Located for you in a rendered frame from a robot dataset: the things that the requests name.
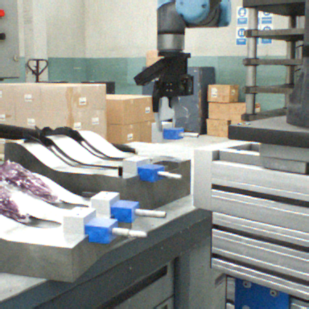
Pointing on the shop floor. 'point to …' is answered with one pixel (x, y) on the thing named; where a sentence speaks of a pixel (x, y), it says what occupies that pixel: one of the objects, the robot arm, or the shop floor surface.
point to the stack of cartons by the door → (224, 109)
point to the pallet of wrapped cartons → (54, 107)
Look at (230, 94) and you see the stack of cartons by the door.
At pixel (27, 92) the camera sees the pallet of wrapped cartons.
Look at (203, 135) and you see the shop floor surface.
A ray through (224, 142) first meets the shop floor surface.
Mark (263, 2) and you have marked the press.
